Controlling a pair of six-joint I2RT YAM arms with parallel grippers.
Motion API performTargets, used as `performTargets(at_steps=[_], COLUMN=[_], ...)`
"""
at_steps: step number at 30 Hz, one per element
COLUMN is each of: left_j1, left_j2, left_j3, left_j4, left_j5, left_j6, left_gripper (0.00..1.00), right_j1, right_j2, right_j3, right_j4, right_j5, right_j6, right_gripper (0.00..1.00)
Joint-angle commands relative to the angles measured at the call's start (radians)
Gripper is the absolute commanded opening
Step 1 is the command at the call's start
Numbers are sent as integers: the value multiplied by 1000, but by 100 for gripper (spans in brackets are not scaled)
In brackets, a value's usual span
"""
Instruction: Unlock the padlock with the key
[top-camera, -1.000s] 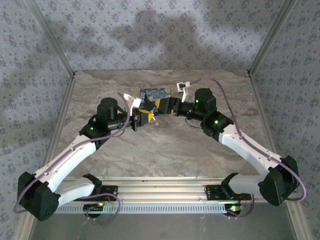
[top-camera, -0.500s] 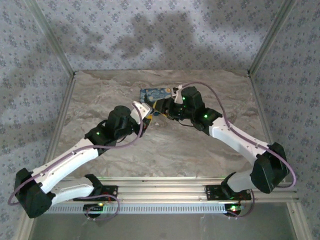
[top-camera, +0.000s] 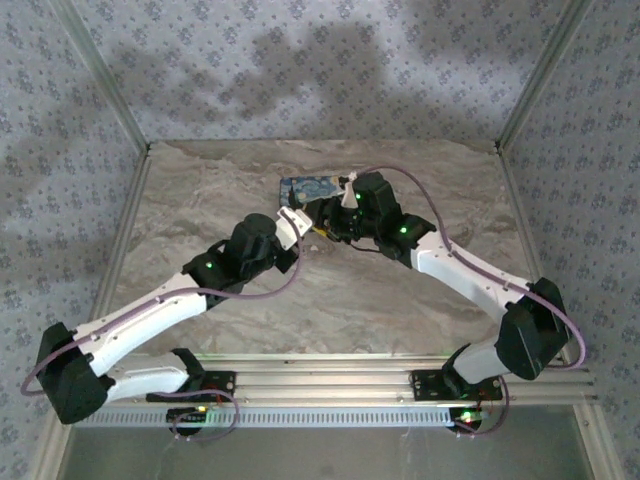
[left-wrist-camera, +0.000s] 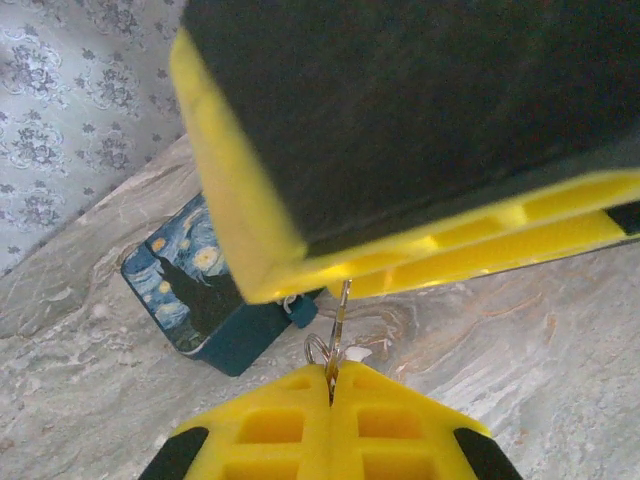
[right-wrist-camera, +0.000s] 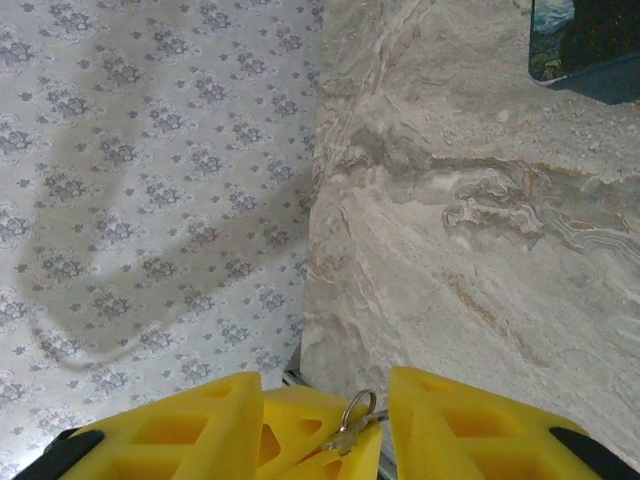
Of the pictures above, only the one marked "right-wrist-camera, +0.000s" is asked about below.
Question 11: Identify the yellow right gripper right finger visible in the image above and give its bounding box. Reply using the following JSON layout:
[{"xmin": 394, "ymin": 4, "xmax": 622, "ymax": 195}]
[{"xmin": 387, "ymin": 366, "xmax": 640, "ymax": 480}]

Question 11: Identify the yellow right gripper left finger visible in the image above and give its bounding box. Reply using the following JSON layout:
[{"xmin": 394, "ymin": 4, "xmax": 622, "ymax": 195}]
[{"xmin": 14, "ymin": 371, "xmax": 265, "ymax": 480}]

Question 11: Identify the silver key with ring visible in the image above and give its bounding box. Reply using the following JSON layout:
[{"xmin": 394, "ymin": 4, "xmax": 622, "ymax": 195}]
[{"xmin": 322, "ymin": 388, "xmax": 390, "ymax": 457}]

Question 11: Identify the starry night tin box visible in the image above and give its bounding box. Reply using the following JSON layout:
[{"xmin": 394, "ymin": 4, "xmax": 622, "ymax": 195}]
[{"xmin": 528, "ymin": 0, "xmax": 640, "ymax": 106}]

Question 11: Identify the aluminium frame post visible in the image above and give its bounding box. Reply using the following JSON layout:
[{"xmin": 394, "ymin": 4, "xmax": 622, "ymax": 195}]
[{"xmin": 282, "ymin": 368, "xmax": 314, "ymax": 389}]

